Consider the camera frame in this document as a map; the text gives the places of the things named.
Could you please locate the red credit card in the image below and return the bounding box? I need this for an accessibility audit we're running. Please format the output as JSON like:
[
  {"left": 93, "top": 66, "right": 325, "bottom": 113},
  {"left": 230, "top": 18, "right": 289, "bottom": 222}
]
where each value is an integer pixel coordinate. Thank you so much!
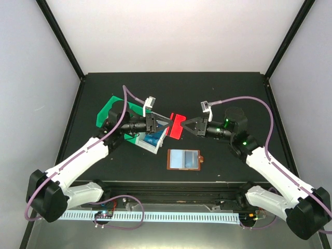
[{"left": 167, "top": 113, "right": 187, "bottom": 140}]

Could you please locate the brown leather card holder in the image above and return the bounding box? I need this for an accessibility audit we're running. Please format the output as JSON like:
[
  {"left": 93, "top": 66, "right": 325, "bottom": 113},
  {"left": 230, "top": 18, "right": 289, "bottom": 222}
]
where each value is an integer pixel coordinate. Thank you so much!
[{"left": 167, "top": 149, "right": 204, "bottom": 171}]

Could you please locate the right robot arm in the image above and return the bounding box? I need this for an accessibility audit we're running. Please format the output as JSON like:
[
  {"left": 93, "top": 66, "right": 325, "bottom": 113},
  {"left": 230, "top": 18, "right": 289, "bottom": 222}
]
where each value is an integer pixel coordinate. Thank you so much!
[{"left": 181, "top": 107, "right": 331, "bottom": 240}]

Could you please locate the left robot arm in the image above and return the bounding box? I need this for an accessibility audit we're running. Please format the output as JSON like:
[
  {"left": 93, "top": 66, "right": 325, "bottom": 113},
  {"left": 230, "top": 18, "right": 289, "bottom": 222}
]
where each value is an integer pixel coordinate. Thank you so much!
[{"left": 26, "top": 97, "right": 173, "bottom": 223}]

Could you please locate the blue cards stack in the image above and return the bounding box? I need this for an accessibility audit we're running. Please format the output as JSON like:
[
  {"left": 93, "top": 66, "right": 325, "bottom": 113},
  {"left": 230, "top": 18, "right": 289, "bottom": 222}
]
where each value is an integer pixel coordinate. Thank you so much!
[{"left": 144, "top": 133, "right": 162, "bottom": 147}]

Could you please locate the white storage bin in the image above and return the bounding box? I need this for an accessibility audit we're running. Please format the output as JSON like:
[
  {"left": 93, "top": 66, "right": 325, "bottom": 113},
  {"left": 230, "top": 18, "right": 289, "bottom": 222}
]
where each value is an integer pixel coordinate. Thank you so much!
[{"left": 135, "top": 129, "right": 167, "bottom": 155}]

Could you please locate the green double storage bin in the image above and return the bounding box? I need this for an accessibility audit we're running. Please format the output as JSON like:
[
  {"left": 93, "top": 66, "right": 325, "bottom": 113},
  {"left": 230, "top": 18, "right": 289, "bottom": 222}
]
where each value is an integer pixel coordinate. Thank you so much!
[{"left": 96, "top": 96, "right": 146, "bottom": 145}]

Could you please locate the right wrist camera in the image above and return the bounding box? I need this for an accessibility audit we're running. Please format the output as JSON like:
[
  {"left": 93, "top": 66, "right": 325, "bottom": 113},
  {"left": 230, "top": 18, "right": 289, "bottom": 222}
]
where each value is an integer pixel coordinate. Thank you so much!
[{"left": 201, "top": 101, "right": 213, "bottom": 122}]

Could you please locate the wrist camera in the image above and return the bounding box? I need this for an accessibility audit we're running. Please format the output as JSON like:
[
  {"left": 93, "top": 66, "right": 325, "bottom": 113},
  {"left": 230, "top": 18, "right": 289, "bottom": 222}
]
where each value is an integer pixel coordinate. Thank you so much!
[
  {"left": 201, "top": 101, "right": 213, "bottom": 122},
  {"left": 143, "top": 96, "right": 156, "bottom": 117}
]

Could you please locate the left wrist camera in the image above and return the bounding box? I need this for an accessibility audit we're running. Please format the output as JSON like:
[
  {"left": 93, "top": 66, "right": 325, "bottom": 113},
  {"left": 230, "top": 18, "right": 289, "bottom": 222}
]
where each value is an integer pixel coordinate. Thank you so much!
[{"left": 143, "top": 96, "right": 156, "bottom": 117}]

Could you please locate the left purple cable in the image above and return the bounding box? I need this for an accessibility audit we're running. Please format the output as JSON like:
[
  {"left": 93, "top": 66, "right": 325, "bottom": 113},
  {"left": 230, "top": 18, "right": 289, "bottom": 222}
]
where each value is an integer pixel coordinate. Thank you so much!
[{"left": 24, "top": 85, "right": 146, "bottom": 230}]

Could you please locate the purple cable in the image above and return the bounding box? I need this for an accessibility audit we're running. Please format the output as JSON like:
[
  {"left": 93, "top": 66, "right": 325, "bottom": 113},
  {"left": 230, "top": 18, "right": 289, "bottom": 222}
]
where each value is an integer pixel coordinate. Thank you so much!
[
  {"left": 209, "top": 95, "right": 332, "bottom": 234},
  {"left": 24, "top": 85, "right": 146, "bottom": 230}
]

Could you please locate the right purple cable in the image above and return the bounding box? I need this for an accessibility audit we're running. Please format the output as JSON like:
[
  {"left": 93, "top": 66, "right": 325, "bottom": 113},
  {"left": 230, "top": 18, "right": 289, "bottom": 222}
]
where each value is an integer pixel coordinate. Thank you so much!
[{"left": 209, "top": 95, "right": 332, "bottom": 234}]

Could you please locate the white slotted cable duct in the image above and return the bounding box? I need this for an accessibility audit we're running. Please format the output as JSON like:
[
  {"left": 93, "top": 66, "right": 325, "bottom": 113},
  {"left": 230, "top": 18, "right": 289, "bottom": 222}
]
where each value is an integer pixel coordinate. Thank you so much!
[{"left": 59, "top": 210, "right": 240, "bottom": 225}]

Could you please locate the black frame post right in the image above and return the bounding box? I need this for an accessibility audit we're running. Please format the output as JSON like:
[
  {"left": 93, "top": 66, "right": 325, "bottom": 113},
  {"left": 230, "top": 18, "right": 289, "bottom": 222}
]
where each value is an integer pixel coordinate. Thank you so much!
[{"left": 264, "top": 0, "right": 315, "bottom": 80}]

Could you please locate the black frame post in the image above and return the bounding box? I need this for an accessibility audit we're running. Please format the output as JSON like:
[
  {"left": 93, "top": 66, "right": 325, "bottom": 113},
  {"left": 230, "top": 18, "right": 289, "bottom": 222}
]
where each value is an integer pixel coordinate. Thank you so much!
[
  {"left": 264, "top": 0, "right": 315, "bottom": 80},
  {"left": 36, "top": 0, "right": 85, "bottom": 80}
]

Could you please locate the black frame post left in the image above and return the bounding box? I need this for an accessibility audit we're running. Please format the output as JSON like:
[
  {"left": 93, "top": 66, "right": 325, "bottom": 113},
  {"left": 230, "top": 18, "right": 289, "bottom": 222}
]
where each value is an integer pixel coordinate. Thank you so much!
[{"left": 36, "top": 0, "right": 85, "bottom": 80}]

